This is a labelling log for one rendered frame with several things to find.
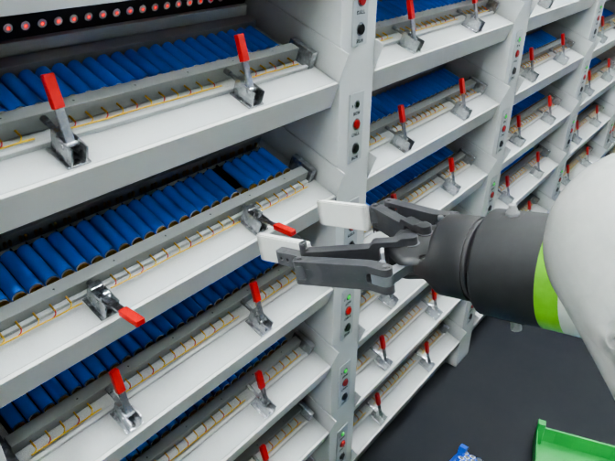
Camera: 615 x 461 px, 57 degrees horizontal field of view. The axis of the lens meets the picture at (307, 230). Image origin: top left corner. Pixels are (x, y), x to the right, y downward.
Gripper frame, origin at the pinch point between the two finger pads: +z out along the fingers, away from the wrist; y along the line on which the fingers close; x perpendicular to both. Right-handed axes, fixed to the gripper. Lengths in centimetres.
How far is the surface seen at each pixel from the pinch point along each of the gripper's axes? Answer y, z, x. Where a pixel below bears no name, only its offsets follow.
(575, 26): 170, 24, 0
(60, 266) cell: -15.7, 27.6, -2.1
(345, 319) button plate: 34, 27, -38
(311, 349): 28, 32, -44
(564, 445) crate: 89, 1, -105
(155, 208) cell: 0.6, 29.8, -0.9
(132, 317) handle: -14.7, 15.6, -6.9
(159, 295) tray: -7.7, 20.8, -8.9
